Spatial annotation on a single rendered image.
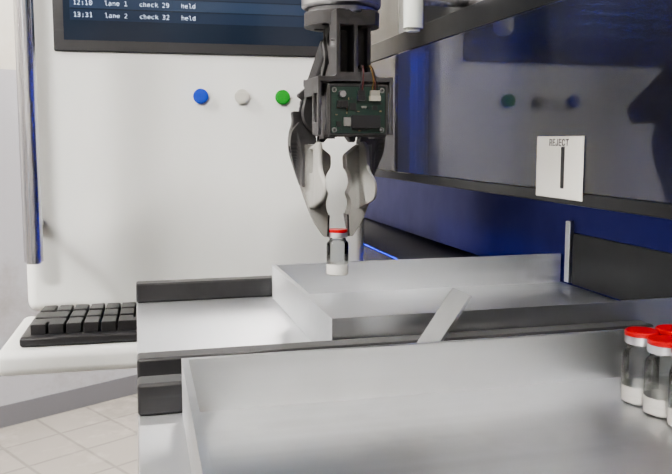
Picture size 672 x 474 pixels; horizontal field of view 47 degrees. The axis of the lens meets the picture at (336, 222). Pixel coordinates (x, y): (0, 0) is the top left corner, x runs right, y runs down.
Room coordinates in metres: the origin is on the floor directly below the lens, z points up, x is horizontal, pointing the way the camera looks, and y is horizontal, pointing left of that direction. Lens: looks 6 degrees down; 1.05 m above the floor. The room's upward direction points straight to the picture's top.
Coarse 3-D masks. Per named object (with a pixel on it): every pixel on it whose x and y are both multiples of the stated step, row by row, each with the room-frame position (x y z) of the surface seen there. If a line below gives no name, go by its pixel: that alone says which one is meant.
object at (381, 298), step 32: (480, 256) 0.87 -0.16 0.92; (512, 256) 0.88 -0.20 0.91; (544, 256) 0.89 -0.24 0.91; (288, 288) 0.72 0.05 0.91; (320, 288) 0.82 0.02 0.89; (352, 288) 0.83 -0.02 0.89; (384, 288) 0.84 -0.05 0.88; (416, 288) 0.85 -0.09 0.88; (448, 288) 0.85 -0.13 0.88; (480, 288) 0.85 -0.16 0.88; (512, 288) 0.85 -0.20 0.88; (544, 288) 0.85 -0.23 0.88; (576, 288) 0.85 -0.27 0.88; (320, 320) 0.60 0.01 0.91; (352, 320) 0.57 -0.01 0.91; (384, 320) 0.57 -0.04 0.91; (416, 320) 0.58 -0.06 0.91; (480, 320) 0.59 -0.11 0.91; (512, 320) 0.60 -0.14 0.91; (544, 320) 0.61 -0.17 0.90; (576, 320) 0.61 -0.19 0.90; (608, 320) 0.62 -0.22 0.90
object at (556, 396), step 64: (192, 384) 0.41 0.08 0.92; (256, 384) 0.46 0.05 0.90; (320, 384) 0.47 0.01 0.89; (384, 384) 0.48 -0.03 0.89; (448, 384) 0.49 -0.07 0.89; (512, 384) 0.51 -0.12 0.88; (576, 384) 0.51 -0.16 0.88; (192, 448) 0.36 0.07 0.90; (256, 448) 0.40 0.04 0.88; (320, 448) 0.40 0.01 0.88; (384, 448) 0.40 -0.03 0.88; (448, 448) 0.40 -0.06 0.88; (512, 448) 0.40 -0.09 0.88; (576, 448) 0.40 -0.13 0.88; (640, 448) 0.40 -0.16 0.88
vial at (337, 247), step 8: (328, 240) 0.77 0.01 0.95; (336, 240) 0.76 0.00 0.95; (344, 240) 0.76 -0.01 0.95; (328, 248) 0.76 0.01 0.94; (336, 248) 0.75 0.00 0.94; (344, 248) 0.76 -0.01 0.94; (328, 256) 0.76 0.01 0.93; (336, 256) 0.75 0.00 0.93; (344, 256) 0.76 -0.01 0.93; (328, 264) 0.76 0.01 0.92; (336, 264) 0.75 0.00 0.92; (344, 264) 0.76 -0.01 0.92; (328, 272) 0.76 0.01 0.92; (336, 272) 0.75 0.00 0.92; (344, 272) 0.76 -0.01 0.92
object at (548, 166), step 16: (544, 144) 0.78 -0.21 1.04; (560, 144) 0.75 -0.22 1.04; (576, 144) 0.72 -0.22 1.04; (544, 160) 0.78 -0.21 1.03; (560, 160) 0.75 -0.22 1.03; (576, 160) 0.72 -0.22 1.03; (544, 176) 0.78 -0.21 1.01; (576, 176) 0.72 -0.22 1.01; (544, 192) 0.78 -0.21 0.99; (560, 192) 0.75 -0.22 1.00; (576, 192) 0.72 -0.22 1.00
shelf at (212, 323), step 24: (144, 312) 0.74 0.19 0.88; (168, 312) 0.74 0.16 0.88; (192, 312) 0.74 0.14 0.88; (216, 312) 0.74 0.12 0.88; (240, 312) 0.74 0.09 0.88; (264, 312) 0.74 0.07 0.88; (144, 336) 0.65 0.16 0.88; (168, 336) 0.65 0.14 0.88; (192, 336) 0.65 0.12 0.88; (216, 336) 0.65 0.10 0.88; (240, 336) 0.65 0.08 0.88; (264, 336) 0.65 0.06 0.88; (288, 336) 0.65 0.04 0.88; (144, 432) 0.43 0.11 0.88; (168, 432) 0.43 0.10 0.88; (144, 456) 0.39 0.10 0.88; (168, 456) 0.39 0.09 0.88
